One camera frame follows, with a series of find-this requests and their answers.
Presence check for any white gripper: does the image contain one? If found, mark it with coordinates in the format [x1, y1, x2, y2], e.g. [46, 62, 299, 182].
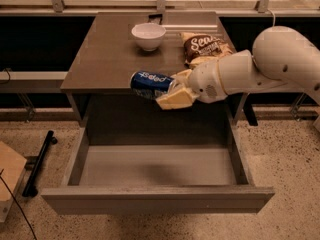
[156, 60, 227, 110]

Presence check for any blue pepsi can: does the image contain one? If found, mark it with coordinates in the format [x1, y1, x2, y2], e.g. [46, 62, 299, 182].
[130, 71, 173, 100]

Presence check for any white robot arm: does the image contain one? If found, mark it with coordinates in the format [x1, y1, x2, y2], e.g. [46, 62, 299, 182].
[156, 26, 320, 110]

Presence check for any grey cabinet with top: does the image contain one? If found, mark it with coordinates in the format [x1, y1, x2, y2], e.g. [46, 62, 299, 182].
[61, 11, 255, 146]

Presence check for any open grey top drawer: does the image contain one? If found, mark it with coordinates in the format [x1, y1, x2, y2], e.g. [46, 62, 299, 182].
[42, 120, 274, 214]

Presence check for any brown yellow chip bag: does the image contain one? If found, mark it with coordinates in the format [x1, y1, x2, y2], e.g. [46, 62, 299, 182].
[180, 32, 233, 68]

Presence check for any white ceramic bowl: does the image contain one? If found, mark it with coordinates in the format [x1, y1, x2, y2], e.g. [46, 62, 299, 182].
[131, 23, 166, 51]

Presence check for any black metal bar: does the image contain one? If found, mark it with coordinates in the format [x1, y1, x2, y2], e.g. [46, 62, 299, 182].
[22, 130, 58, 197]

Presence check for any white hanging cable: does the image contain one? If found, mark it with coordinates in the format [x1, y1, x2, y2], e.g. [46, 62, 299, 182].
[268, 7, 277, 28]

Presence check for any black floor cable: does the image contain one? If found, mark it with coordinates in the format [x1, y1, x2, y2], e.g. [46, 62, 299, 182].
[0, 168, 38, 240]

